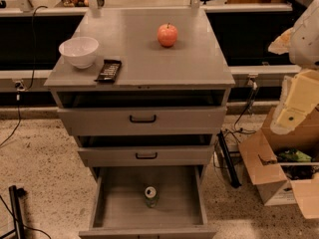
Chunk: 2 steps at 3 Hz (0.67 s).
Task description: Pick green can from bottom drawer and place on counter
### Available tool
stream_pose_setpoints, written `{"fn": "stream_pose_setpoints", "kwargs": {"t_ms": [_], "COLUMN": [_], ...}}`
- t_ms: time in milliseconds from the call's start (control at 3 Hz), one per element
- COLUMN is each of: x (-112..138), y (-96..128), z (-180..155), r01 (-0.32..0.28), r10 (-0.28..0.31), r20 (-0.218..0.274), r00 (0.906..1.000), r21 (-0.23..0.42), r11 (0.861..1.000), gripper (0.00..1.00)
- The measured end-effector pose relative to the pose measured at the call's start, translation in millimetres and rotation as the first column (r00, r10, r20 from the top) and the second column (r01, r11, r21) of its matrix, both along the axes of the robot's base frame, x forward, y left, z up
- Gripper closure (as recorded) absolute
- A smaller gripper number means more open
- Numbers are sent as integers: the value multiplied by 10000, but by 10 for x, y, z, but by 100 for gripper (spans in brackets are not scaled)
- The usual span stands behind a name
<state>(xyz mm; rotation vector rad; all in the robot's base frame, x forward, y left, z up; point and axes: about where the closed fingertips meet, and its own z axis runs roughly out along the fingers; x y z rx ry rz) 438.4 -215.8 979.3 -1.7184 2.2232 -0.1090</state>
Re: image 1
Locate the green bag in box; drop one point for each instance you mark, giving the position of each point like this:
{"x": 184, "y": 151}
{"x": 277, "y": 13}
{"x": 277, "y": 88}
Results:
{"x": 293, "y": 155}

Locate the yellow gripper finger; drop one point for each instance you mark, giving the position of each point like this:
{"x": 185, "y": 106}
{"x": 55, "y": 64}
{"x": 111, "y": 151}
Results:
{"x": 299, "y": 97}

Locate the white bowl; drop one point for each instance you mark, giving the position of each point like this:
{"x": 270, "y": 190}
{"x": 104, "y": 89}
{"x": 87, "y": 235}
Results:
{"x": 80, "y": 52}

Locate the bottom grey drawer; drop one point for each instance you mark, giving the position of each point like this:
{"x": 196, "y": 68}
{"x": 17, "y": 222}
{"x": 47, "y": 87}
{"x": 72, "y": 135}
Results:
{"x": 120, "y": 210}

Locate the black bar beside cabinet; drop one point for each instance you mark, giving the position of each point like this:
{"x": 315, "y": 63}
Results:
{"x": 234, "y": 181}

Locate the grey drawer cabinet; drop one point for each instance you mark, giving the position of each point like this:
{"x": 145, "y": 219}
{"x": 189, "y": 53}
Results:
{"x": 193, "y": 64}

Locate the black snack bar wrapper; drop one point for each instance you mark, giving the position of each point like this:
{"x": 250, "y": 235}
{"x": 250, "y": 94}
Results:
{"x": 109, "y": 71}

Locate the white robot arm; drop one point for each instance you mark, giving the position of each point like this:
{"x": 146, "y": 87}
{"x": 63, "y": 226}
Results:
{"x": 301, "y": 42}

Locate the green soda can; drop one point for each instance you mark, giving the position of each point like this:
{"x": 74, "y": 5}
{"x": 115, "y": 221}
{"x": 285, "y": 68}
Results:
{"x": 151, "y": 196}

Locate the grey drawer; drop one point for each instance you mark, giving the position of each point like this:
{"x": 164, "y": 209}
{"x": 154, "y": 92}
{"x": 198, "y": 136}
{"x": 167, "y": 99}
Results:
{"x": 138, "y": 113}
{"x": 120, "y": 210}
{"x": 151, "y": 155}

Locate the black stand on floor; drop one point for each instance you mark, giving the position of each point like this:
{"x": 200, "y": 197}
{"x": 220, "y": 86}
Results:
{"x": 15, "y": 212}

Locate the middle grey drawer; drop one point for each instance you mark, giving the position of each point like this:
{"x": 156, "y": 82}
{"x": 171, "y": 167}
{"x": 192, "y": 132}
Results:
{"x": 151, "y": 155}

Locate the top grey drawer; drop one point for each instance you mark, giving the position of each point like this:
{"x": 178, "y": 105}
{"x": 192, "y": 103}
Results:
{"x": 138, "y": 113}

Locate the cardboard box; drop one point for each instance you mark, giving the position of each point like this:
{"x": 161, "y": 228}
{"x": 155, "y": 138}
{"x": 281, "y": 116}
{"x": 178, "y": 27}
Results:
{"x": 259, "y": 151}

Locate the red apple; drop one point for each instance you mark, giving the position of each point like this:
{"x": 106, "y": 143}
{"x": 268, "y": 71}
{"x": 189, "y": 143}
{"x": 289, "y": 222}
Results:
{"x": 167, "y": 34}

